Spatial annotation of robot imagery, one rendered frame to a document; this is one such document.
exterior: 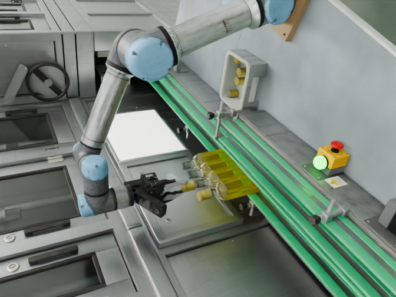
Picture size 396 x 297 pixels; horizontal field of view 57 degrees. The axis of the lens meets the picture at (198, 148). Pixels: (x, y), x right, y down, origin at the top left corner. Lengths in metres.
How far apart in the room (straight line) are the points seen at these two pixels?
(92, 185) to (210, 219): 0.46
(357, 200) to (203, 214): 0.54
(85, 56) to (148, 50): 1.11
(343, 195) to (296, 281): 0.33
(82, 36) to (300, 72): 1.15
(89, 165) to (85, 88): 1.07
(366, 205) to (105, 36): 1.50
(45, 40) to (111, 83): 0.90
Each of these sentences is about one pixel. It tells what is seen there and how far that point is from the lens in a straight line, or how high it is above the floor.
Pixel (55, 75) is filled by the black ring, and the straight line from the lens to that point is 2.09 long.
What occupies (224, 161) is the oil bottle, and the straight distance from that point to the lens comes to 1.40.
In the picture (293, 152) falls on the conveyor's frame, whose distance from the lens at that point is 1.31.
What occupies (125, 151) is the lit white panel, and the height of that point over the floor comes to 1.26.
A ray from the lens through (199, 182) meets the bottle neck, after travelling 1.30.
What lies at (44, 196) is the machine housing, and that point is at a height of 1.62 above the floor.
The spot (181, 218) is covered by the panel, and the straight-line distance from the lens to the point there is 1.36.
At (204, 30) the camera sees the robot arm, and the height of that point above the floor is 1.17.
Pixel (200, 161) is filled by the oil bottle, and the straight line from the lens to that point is 1.39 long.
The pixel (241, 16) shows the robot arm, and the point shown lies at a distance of 1.13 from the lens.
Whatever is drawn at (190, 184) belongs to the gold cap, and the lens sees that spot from 1.29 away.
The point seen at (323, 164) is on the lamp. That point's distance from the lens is 1.22.
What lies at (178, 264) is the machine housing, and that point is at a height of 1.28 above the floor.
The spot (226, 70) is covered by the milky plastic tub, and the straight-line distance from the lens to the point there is 1.63.
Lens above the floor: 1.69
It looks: 26 degrees down
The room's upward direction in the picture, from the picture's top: 100 degrees counter-clockwise
